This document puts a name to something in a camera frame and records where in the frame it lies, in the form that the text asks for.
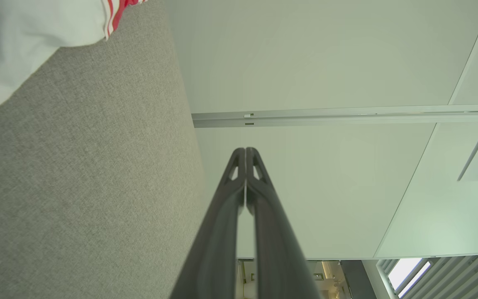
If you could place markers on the grey fabric sofa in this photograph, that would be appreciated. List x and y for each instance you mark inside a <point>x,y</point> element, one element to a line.
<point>89,174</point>

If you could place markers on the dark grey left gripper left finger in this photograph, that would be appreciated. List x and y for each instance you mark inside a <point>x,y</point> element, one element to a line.
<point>216,249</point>

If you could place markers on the aluminium wall rail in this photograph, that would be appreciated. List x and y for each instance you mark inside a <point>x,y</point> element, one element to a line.
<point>347,116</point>

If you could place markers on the red and white basketball jersey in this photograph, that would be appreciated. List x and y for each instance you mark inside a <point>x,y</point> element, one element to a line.
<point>23,37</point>

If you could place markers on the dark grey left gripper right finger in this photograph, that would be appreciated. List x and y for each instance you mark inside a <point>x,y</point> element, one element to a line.
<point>276,257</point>

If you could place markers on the bright window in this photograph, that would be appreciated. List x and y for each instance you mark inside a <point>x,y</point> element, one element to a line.
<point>407,274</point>

